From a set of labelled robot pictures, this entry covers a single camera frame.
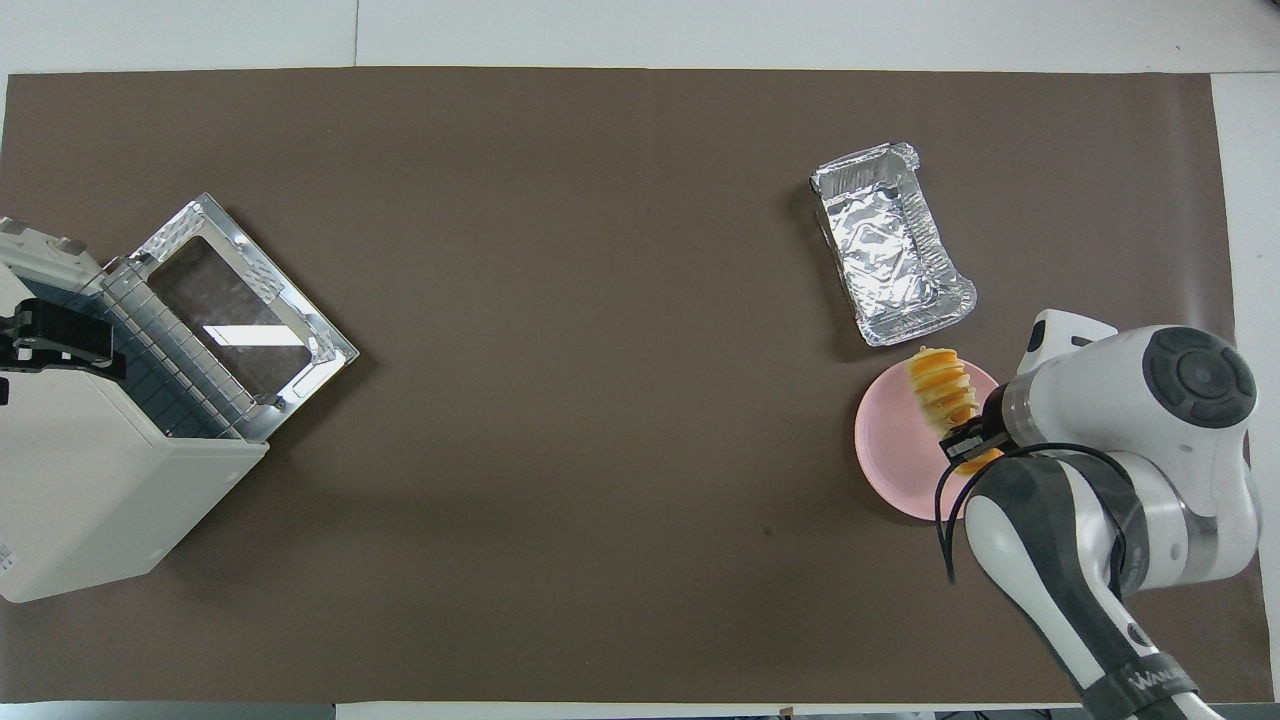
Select aluminium foil tray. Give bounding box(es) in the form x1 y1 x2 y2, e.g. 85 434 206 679
810 142 978 348

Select cream toaster oven body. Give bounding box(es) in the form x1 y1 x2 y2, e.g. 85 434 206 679
0 217 271 604

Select pink round plate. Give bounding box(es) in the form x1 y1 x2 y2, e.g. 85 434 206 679
854 358 1006 522

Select glass oven door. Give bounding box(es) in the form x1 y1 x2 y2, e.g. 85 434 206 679
103 193 359 444

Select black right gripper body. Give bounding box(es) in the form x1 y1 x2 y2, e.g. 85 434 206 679
978 385 1013 446

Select metal oven rack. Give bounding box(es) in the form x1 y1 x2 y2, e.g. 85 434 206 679
20 262 253 442

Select brown table mat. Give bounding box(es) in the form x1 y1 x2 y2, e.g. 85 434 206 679
0 67 1276 704

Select sliced yellow bread loaf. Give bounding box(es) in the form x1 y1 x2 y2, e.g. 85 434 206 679
905 347 1004 477

